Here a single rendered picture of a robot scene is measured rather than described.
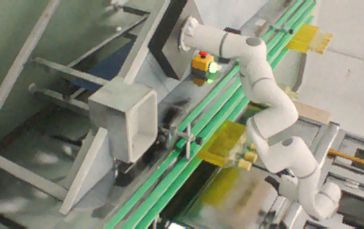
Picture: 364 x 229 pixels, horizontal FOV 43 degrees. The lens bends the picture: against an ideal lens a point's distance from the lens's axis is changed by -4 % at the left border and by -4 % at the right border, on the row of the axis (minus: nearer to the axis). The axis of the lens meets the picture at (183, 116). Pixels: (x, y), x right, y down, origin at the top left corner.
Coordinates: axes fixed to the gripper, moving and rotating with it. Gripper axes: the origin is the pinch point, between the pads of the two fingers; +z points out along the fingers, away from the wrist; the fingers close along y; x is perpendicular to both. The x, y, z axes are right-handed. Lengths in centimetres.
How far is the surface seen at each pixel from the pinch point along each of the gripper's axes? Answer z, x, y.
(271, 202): -3.0, 0.4, -12.5
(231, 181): 16.1, 2.3, -12.5
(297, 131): 17, -50, -15
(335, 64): 214, -552, -248
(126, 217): 19, 55, 3
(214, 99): 36.1, -6.9, 13.7
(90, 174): 37, 56, 11
